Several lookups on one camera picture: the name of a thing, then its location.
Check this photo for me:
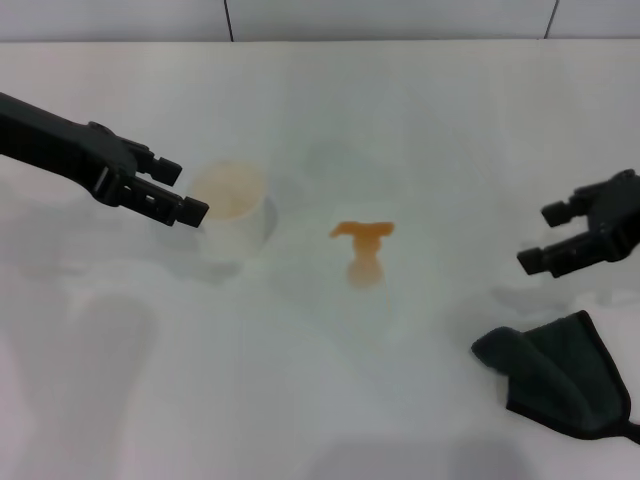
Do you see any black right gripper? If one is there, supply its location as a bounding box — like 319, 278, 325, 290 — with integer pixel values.
516, 168, 640, 280

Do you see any white paper cup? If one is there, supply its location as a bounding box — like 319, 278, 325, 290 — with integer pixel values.
188, 159, 279, 262

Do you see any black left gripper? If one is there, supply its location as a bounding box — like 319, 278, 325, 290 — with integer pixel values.
0, 91, 211, 230

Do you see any brown water stain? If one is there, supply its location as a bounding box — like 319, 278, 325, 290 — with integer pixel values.
328, 220, 397, 291

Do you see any dark blue rag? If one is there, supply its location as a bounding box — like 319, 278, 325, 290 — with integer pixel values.
471, 309, 640, 442

